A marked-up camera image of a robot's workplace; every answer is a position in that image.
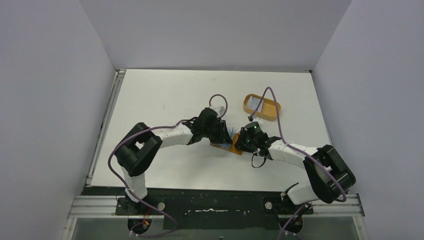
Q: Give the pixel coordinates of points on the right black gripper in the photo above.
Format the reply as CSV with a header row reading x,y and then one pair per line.
x,y
242,141

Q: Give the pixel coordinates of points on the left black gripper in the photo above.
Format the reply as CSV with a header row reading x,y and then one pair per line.
x,y
224,138

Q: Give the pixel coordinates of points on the yellow leather card holder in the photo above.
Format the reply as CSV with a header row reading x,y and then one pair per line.
x,y
229,147

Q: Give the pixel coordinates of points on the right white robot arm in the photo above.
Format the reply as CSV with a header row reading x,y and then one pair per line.
x,y
329,177

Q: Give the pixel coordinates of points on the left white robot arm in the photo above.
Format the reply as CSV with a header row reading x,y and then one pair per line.
x,y
136,151

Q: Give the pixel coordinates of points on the silver credit card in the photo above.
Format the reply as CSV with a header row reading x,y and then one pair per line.
x,y
255,103

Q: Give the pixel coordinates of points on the orange oval tray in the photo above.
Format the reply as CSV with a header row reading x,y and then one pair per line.
x,y
266,109

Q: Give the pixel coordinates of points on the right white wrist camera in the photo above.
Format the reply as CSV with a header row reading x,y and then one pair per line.
x,y
259,120

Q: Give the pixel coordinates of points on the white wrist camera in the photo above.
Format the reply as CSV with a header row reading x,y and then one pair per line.
x,y
259,120
220,110

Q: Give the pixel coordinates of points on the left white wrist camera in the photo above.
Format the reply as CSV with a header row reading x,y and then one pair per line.
x,y
220,110

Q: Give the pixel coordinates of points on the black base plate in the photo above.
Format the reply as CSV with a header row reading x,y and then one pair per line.
x,y
185,209

